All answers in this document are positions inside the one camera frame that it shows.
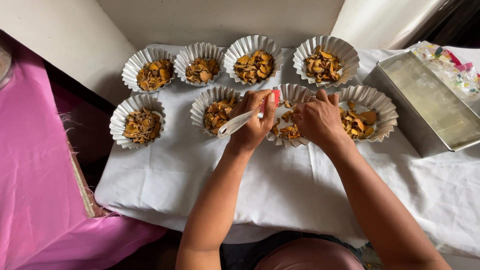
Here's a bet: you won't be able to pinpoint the person's right hand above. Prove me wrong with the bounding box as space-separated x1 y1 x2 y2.
292 89 351 151

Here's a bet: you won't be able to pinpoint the person's left hand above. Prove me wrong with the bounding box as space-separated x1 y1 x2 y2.
225 89 277 154

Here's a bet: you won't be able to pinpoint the red silicone brush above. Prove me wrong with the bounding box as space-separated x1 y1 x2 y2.
217 89 281 139

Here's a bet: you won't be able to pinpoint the fluted metal tart tin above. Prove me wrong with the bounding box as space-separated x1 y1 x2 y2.
265 83 317 148

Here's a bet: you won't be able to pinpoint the white cloth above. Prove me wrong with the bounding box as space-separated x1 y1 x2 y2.
94 44 480 259

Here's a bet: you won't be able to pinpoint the rectangular metal baking tray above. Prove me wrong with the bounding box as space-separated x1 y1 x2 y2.
363 50 480 158

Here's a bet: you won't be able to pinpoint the heaps of dried turmeric slices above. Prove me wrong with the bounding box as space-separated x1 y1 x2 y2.
123 46 377 144

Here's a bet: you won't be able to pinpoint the group of fluted metal moulds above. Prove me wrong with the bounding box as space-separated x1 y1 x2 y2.
109 35 399 150

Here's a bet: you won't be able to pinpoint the person's pink garment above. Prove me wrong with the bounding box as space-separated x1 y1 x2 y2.
255 238 364 270

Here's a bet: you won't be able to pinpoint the clear plastic bag, colourful print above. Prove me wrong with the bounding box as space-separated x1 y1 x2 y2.
409 40 480 109

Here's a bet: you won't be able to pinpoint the pink cloth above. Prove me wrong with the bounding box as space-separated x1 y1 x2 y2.
0 35 167 270

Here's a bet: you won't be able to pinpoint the round wire mesh object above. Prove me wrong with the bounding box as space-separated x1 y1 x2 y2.
0 45 14 89

